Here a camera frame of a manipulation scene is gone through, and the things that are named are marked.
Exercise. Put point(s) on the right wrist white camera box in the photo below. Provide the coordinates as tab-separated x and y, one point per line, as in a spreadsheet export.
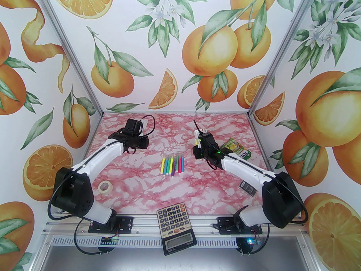
196	134

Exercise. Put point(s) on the small black packet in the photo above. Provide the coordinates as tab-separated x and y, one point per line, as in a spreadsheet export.
248	188

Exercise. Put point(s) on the aluminium frame post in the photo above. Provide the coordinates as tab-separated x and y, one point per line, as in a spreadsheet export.
282	48
70	48

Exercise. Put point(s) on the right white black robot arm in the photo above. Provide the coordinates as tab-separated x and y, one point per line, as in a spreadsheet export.
245	169

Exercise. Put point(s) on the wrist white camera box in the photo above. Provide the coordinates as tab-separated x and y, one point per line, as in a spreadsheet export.
144	124
196	134

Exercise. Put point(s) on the white masking tape roll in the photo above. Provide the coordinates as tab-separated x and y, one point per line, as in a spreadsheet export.
100	189

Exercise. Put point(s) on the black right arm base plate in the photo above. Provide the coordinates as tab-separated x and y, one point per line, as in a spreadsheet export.
225	226

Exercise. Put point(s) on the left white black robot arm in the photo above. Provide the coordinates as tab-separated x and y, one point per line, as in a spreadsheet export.
96	159

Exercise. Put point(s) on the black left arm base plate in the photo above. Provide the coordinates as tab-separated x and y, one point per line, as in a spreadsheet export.
125	224

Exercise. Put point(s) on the black calculator with grey keys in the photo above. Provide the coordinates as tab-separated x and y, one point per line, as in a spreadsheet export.
175	222

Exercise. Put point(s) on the green yellow juice pouch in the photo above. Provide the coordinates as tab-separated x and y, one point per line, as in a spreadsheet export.
237	148

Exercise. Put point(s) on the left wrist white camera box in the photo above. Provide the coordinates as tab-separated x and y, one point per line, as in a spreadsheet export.
144	124

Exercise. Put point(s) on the small circuit board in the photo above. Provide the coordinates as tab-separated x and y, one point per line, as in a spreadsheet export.
255	242
110	241

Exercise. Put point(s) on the aluminium mounting rail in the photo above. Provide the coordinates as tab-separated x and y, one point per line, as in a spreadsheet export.
203	227

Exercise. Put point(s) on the yellow marker pen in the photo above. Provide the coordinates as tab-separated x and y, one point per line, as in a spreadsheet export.
171	161
163	167

